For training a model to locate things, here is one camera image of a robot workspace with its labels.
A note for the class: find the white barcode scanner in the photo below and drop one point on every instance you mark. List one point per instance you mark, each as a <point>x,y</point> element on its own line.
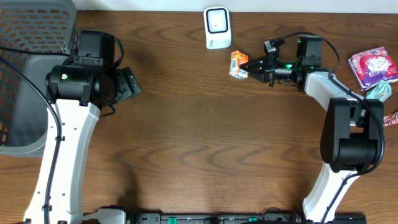
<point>217,27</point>

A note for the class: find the pink purple liner pack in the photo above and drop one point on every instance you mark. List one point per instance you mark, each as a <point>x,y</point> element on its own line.
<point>372,66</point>

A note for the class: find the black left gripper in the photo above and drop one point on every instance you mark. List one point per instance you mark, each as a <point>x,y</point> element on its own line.
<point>129,84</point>

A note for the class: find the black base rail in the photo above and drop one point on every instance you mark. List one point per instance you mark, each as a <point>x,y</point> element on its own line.
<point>156,218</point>

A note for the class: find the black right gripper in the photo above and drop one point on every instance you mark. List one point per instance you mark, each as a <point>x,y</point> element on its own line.
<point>269,70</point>

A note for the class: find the grey plastic basket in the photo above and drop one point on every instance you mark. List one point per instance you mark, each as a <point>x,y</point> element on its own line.
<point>35,36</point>

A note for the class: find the orange Top chocolate bar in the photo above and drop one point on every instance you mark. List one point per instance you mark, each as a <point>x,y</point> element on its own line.
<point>390,119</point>

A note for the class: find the teal snack wrapper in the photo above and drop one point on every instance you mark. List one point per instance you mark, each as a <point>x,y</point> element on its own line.
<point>382,91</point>

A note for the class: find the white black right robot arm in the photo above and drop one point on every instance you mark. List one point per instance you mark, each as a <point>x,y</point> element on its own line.
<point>352,142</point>

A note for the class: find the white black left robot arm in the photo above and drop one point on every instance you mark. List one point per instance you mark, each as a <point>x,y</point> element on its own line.
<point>77,91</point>

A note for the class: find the orange white tissue pack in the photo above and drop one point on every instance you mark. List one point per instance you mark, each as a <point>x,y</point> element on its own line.
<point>238,58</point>

